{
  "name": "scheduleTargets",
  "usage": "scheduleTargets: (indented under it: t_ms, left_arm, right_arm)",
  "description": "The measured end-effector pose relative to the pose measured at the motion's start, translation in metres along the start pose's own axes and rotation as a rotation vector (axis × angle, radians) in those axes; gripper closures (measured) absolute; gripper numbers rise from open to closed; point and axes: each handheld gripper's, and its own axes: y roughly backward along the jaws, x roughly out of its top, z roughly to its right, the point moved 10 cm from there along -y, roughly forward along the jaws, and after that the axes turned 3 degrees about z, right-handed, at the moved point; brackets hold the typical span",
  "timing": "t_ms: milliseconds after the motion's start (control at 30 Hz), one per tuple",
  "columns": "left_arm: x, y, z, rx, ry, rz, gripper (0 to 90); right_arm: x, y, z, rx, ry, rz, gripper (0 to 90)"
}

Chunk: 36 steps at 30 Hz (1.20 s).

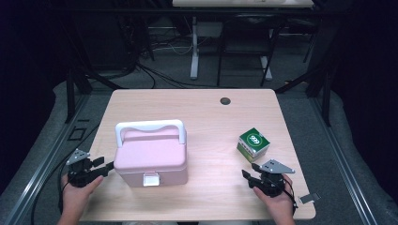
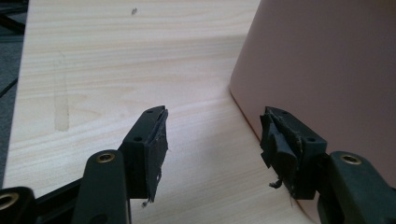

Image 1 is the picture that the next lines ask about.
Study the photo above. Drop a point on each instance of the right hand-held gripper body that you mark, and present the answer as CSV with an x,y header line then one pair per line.
x,y
272,184

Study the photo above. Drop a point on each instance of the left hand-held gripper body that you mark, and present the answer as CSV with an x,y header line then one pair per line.
x,y
79,176

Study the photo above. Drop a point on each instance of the green and white cube box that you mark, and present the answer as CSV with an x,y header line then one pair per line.
x,y
254,141

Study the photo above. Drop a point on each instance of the pink storage box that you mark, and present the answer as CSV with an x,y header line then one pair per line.
x,y
150,153

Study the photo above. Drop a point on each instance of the person's left hand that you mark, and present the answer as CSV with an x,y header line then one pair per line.
x,y
75,197

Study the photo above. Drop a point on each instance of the person's right hand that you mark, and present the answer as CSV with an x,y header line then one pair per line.
x,y
280,204

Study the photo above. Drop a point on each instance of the black metal stand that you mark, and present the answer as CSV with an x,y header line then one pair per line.
x,y
326,93
70,93

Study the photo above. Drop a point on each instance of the black square frame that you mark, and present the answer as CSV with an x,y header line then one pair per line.
x,y
71,137

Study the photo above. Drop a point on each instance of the aluminium rail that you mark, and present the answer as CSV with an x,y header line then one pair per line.
x,y
344,162
47,159

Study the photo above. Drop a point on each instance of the black metal chair frame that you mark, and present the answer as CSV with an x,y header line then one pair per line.
x,y
220,62

